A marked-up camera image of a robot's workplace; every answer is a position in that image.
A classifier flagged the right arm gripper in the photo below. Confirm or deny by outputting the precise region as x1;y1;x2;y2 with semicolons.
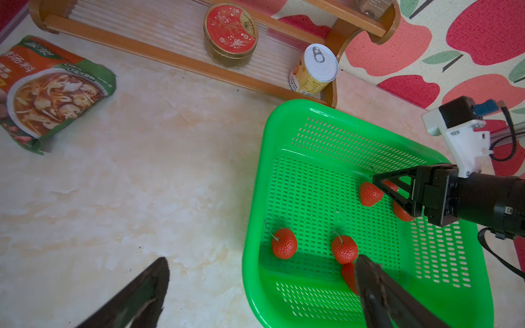
355;163;459;327

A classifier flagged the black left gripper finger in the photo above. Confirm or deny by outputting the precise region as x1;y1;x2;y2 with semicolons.
79;257;170;327

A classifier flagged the strawberry basket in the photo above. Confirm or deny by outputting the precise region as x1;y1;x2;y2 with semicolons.
264;221;298;260
359;182;384;207
392;201;414;222
384;180;399;192
331;230;359;265

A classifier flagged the green plastic basket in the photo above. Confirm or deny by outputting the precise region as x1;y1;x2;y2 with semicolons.
242;100;494;327

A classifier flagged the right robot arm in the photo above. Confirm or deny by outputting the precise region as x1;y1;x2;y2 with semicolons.
354;163;524;327

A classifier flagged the strawberry near right finger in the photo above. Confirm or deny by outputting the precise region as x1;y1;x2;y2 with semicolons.
341;262;359;295

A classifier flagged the spice jar on shelf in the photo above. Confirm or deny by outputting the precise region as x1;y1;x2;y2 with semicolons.
357;0;395;21

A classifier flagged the soup mix packet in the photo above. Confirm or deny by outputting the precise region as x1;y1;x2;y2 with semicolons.
1;36;116;154

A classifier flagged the red gold round tin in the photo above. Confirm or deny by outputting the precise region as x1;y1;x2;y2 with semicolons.
203;3;258;68

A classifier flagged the wooden shelf rack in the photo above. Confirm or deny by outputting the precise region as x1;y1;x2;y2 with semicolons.
29;1;402;100

